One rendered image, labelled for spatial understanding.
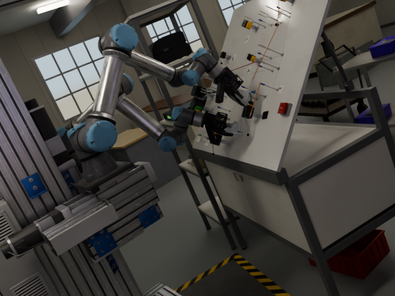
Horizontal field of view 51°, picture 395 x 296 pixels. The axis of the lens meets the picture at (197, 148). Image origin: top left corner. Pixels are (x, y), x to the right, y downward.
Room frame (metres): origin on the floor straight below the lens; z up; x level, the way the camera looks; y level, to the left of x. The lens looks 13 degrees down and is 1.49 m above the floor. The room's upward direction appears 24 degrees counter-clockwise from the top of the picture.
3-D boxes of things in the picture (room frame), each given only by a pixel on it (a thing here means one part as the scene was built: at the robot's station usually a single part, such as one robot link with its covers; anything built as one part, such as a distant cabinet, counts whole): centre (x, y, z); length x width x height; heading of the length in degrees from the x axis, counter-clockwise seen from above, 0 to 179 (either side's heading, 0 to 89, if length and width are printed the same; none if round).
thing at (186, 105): (3.16, -0.05, 1.09); 0.35 x 0.33 x 0.07; 15
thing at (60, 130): (2.21, 0.65, 1.33); 0.13 x 0.12 x 0.14; 155
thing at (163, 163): (5.94, 0.90, 0.37); 1.33 x 0.69 x 0.73; 29
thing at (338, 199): (2.36, -0.45, 0.60); 1.17 x 0.58 x 0.40; 15
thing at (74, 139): (1.76, 0.42, 1.33); 0.13 x 0.12 x 0.14; 34
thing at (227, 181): (2.55, -0.09, 0.60); 0.55 x 0.02 x 0.39; 15
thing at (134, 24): (3.23, -0.10, 0.92); 0.60 x 0.50 x 1.85; 15
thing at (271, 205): (2.02, -0.23, 0.60); 0.55 x 0.03 x 0.39; 15
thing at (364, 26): (9.40, -3.27, 0.46); 2.39 x 1.94 x 0.91; 28
